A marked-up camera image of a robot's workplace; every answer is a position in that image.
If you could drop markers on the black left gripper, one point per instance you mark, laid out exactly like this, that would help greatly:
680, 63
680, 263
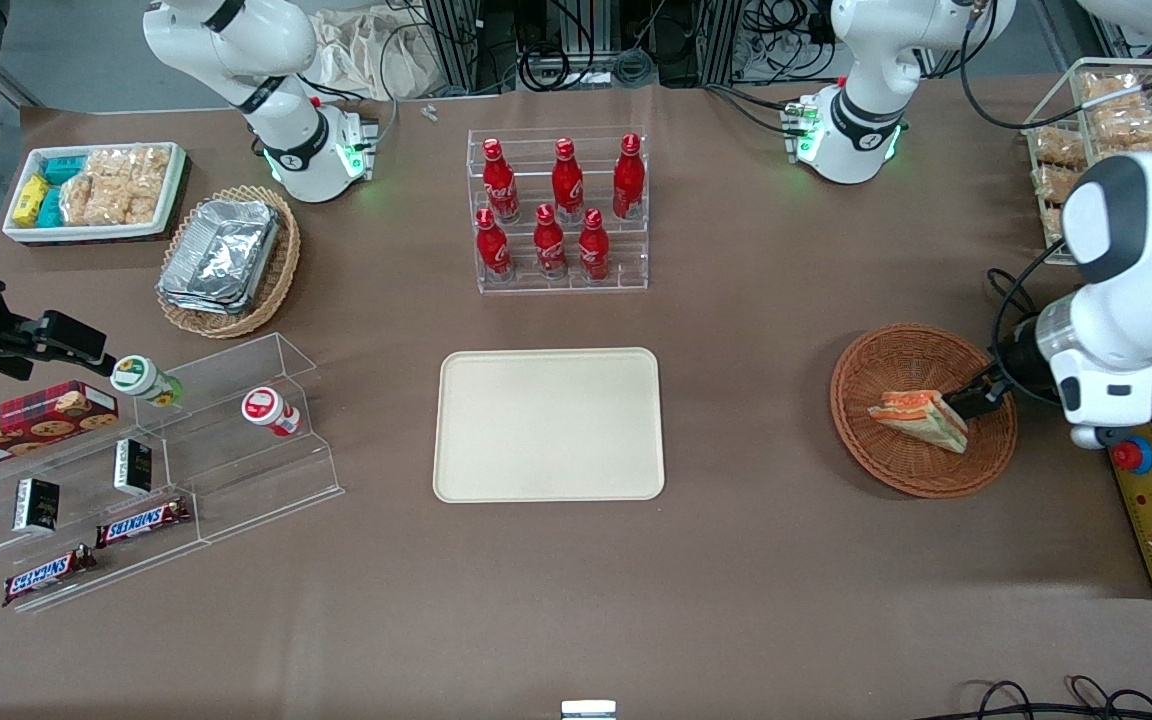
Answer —
1014, 359

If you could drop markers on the triangular sandwich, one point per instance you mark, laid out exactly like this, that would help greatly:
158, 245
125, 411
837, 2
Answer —
916, 415

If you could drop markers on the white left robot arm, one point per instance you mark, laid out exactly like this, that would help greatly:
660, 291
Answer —
1146, 250

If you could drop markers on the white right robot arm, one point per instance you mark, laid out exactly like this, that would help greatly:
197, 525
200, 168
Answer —
286, 140

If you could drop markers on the round brown wicker basket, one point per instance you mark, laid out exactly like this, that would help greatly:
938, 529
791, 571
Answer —
896, 360

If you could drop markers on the white rectangular snack tray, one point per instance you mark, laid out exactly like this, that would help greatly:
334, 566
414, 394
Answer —
176, 190

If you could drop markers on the oval light wicker basket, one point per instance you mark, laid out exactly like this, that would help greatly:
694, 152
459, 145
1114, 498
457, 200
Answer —
281, 270

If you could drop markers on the beige plastic tray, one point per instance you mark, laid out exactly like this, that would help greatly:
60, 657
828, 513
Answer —
548, 425

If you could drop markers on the red tartan cookie box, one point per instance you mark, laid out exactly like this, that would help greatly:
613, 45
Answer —
26, 425

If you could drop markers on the green lid small bottle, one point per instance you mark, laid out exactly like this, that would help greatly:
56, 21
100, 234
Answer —
141, 378

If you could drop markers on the teal snack packet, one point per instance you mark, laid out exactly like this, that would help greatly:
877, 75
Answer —
51, 208
64, 167

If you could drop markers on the small black box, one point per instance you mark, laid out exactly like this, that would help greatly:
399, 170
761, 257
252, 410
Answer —
133, 467
36, 505

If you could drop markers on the yellow snack packet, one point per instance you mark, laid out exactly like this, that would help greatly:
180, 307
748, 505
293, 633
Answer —
31, 198

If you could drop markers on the clear rice cracker pack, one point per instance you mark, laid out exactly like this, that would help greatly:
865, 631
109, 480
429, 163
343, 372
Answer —
108, 163
78, 200
126, 203
152, 162

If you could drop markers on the bagged fried snack pack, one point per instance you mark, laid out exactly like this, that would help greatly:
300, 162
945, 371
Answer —
1128, 126
1051, 225
1058, 148
1054, 183
1111, 88

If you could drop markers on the snickers chocolate bar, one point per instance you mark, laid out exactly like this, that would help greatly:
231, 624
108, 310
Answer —
141, 522
46, 575

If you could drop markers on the stacked aluminium foil trays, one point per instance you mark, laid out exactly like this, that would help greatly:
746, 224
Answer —
221, 255

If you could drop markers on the red lid small bottle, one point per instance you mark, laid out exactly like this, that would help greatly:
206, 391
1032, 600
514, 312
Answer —
269, 410

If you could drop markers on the clear acrylic bottle rack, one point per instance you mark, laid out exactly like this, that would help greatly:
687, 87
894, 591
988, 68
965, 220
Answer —
626, 270

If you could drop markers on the red cola bottle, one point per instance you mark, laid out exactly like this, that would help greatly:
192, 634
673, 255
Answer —
593, 248
550, 245
493, 248
567, 185
500, 185
628, 180

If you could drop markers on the crumpled beige bag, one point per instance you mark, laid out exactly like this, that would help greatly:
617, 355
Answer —
366, 55

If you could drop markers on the aluminium frame profile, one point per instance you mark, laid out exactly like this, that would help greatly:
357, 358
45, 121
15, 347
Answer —
456, 45

